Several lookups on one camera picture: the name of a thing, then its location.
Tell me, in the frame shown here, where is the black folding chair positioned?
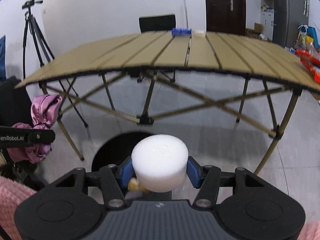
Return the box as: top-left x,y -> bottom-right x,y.
139,14 -> 176,33

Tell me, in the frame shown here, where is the black camera tripod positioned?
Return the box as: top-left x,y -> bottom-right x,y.
22,0 -> 55,79

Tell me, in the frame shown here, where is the black suitcase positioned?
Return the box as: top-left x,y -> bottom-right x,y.
0,76 -> 33,127

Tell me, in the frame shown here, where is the white pole by wall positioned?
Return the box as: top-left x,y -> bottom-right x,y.
183,0 -> 189,29

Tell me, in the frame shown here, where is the pink satin scrunchie bonnet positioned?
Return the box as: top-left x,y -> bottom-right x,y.
7,94 -> 62,164

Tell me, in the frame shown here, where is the blue tissue pack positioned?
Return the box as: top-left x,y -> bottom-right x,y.
171,28 -> 192,36

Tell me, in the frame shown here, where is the dark brown door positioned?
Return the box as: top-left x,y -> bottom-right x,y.
206,0 -> 246,36

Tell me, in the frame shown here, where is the orange white plush toy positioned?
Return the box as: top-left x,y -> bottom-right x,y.
127,177 -> 150,193

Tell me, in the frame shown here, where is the blue gift bag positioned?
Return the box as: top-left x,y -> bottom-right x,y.
298,24 -> 319,49

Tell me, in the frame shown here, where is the red snack bag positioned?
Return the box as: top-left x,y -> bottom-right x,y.
295,50 -> 320,83

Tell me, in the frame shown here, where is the white kitchen cabinet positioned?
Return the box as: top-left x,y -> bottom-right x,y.
260,0 -> 274,40

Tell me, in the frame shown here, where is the tan folding table frame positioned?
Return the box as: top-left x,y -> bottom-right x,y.
39,68 -> 303,176

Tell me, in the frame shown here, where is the black round trash bin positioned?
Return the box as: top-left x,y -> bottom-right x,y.
91,131 -> 172,201

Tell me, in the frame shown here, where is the white round foam sponge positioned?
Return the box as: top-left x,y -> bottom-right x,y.
131,134 -> 189,193

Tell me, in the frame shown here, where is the grey refrigerator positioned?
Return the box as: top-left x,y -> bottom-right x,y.
273,0 -> 309,48

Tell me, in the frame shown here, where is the white tape roll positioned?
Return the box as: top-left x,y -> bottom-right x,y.
193,30 -> 206,38

